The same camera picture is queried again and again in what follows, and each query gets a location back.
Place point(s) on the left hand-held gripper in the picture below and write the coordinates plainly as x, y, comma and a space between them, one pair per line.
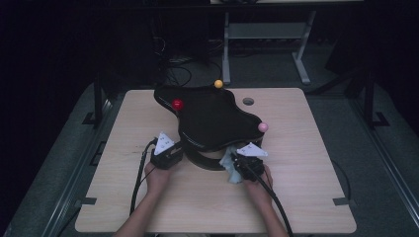
166, 158

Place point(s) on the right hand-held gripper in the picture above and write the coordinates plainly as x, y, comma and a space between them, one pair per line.
250, 166

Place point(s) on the light blue wiping cloth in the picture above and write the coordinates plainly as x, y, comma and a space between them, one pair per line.
230, 164

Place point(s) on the black wavy tray with ball knobs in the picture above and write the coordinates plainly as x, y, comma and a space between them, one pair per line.
210, 118

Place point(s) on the person's left hand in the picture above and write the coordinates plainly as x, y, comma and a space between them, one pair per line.
158, 179

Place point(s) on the person's right hand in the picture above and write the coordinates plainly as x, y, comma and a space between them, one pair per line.
258, 187

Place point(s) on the black tape piece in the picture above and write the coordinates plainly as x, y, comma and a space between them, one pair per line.
341, 201
89, 200

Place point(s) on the black stand post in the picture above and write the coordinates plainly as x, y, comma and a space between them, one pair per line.
98, 98
369, 98

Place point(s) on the aluminium floor rail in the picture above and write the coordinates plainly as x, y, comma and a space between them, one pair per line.
395, 191
66, 197

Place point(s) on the grey metal desk frame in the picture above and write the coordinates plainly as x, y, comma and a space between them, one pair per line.
267, 31

